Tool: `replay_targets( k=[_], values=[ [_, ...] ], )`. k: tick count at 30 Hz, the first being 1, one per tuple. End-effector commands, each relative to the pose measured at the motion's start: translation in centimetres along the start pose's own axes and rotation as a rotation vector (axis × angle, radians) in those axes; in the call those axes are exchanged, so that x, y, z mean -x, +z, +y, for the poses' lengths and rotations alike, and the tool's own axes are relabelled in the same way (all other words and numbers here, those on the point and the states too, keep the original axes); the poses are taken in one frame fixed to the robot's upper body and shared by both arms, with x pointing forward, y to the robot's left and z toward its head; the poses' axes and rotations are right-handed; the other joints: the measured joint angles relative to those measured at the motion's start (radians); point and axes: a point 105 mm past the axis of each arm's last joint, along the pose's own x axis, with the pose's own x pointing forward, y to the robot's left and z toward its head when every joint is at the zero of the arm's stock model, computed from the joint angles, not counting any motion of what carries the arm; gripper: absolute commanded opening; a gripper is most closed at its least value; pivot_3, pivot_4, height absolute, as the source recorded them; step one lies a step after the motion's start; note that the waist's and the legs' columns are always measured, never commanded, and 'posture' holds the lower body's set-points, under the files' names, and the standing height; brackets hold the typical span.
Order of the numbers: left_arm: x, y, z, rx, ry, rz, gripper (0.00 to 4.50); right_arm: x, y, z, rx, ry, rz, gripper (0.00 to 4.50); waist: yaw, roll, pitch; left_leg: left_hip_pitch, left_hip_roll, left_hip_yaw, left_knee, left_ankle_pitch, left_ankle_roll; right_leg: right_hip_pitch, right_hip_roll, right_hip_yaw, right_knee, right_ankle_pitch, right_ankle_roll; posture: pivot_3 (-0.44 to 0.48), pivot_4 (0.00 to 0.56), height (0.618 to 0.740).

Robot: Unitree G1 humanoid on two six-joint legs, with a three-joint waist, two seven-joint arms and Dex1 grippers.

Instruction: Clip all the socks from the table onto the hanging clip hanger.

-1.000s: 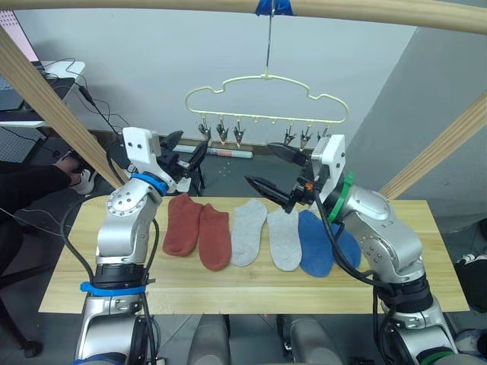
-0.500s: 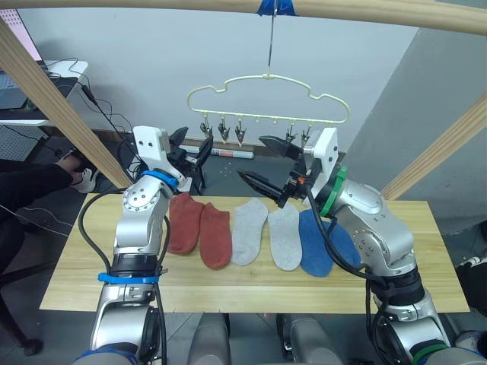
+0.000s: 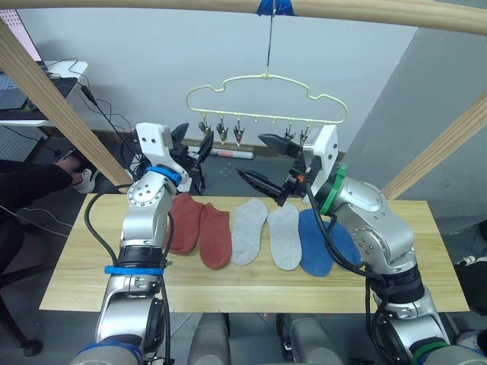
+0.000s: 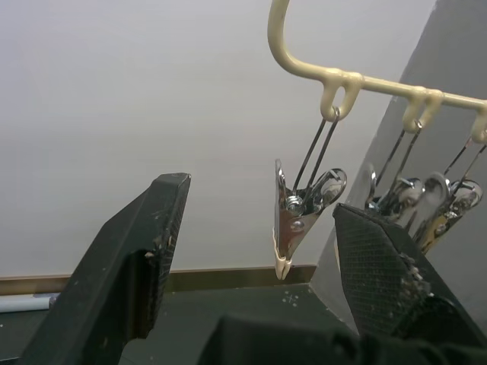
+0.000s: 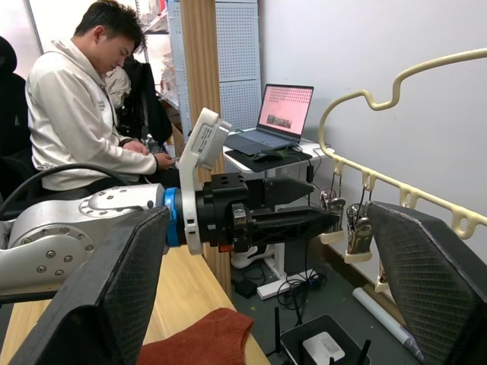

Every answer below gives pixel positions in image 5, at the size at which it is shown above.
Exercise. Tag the black desk mat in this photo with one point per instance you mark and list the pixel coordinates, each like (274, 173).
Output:
(293, 159)

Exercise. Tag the black hanging jacket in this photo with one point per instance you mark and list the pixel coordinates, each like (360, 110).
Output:
(150, 102)

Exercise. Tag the seated man in white hoodie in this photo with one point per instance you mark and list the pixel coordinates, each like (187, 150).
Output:
(72, 114)

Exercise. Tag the black computer mouse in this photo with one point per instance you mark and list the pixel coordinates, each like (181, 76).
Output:
(265, 156)

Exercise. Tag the grey open laptop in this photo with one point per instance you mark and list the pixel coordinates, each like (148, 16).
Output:
(283, 108)

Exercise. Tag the white pegboard panel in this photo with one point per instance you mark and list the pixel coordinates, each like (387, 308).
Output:
(237, 57)

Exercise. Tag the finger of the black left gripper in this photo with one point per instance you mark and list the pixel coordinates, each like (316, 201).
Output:
(289, 226)
(285, 192)

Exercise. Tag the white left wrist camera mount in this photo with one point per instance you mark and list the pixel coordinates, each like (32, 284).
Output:
(203, 140)

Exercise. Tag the white paper roll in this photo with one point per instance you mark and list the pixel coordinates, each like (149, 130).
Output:
(380, 313)

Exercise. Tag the white standing desk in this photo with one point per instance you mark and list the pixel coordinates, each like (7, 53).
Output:
(279, 262)

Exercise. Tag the cream hanger clip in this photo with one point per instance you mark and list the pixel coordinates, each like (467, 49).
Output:
(335, 216)
(381, 279)
(359, 235)

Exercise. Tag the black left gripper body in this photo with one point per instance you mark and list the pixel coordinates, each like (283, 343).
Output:
(218, 213)

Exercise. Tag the white plastic base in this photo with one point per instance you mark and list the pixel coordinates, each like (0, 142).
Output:
(247, 258)

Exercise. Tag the cream plastic clip hanger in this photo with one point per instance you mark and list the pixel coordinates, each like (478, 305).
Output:
(395, 99)

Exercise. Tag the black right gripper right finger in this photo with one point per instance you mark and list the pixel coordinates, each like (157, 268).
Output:
(430, 281)

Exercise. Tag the rust red knit sock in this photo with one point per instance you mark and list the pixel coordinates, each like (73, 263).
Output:
(205, 338)

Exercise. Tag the black router with antennas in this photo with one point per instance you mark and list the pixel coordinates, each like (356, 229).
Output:
(293, 342)

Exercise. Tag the wooden slat pillar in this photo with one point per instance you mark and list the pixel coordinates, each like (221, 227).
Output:
(199, 68)

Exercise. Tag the black power brick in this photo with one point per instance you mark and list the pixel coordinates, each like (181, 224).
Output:
(245, 289)

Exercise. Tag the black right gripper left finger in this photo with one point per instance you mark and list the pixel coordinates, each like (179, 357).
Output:
(102, 289)

